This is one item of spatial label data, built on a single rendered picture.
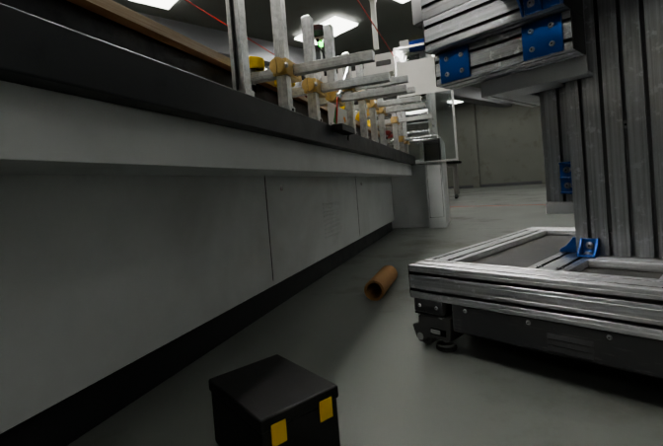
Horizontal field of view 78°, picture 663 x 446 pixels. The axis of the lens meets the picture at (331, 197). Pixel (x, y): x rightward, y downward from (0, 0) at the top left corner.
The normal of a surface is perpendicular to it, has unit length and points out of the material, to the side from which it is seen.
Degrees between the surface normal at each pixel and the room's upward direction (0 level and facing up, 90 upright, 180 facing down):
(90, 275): 90
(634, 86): 90
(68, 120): 90
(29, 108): 90
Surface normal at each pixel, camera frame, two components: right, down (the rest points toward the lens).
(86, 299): 0.94, -0.07
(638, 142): -0.73, 0.07
